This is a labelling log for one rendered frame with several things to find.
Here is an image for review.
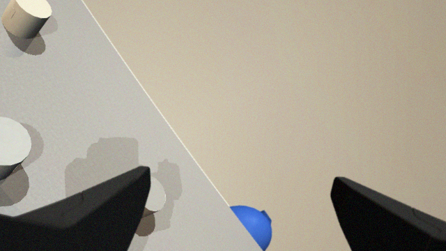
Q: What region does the beige cylinder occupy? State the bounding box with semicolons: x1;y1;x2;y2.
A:
1;0;52;39

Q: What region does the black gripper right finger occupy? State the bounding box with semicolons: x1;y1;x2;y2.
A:
330;176;446;251

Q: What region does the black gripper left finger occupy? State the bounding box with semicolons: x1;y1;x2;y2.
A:
0;166;151;251

